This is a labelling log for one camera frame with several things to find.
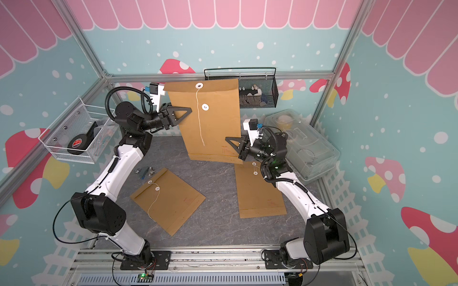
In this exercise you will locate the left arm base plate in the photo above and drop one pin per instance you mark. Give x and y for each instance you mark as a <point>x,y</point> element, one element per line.
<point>157,260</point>

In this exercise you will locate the wrist white camera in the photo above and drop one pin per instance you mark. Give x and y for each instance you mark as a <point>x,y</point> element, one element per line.
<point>156,92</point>
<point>252,127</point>

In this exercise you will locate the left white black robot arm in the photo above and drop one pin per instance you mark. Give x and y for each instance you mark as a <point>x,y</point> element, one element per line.
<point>96,209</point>

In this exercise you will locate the black tape roll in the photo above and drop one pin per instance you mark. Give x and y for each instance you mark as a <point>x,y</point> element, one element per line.
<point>78,144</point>

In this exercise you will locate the black wire mesh basket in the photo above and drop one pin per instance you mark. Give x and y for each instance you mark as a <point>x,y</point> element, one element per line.
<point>257,85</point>

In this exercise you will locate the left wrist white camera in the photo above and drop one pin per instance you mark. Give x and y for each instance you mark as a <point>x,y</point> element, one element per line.
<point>156,92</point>

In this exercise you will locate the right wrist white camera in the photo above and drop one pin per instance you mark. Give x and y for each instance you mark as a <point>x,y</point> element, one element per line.
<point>252,127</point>

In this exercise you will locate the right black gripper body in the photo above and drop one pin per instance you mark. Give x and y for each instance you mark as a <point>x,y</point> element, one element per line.
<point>259,152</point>

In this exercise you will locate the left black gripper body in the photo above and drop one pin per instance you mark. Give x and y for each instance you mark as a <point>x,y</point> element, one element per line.
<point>161,118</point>

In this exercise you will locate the clear plastic storage box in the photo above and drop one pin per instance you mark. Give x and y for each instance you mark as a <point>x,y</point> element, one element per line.
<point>309,153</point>

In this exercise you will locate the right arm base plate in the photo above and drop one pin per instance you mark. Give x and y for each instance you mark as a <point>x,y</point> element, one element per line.
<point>279,259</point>

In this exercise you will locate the clear acrylic wall bin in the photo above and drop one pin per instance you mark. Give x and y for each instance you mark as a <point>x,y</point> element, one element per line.
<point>79,118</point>

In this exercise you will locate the brown kraft file bag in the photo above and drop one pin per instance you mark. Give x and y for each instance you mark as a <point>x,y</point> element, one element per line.
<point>215,116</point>
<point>256,197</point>
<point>168,200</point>

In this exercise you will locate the green lit circuit board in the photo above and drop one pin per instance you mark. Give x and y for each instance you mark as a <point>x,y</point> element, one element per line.
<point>145,278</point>

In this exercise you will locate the small metal clip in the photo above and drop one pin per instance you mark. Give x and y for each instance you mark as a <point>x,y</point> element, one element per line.
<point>145,172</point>

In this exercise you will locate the aluminium front rail frame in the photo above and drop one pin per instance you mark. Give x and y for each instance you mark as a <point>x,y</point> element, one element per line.
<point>230,265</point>

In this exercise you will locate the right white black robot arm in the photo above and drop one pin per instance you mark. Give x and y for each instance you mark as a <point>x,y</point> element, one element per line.
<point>326,236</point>

